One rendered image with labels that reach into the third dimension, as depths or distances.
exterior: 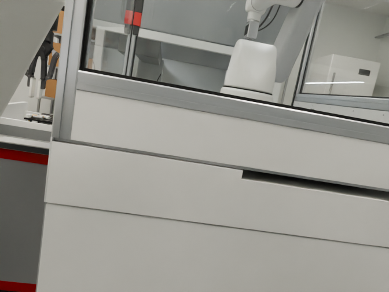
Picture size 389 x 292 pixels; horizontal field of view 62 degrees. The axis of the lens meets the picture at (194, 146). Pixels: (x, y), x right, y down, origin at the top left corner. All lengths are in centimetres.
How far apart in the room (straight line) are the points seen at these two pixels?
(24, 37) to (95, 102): 29
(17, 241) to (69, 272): 82
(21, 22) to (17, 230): 126
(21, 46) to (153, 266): 55
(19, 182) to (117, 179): 85
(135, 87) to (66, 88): 14
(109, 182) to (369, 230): 63
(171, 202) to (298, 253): 34
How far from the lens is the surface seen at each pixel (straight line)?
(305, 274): 89
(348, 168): 83
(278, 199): 78
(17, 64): 48
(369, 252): 94
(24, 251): 164
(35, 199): 153
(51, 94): 538
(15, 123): 122
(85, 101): 71
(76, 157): 73
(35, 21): 44
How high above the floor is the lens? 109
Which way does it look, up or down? 9 degrees down
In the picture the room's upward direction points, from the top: 10 degrees clockwise
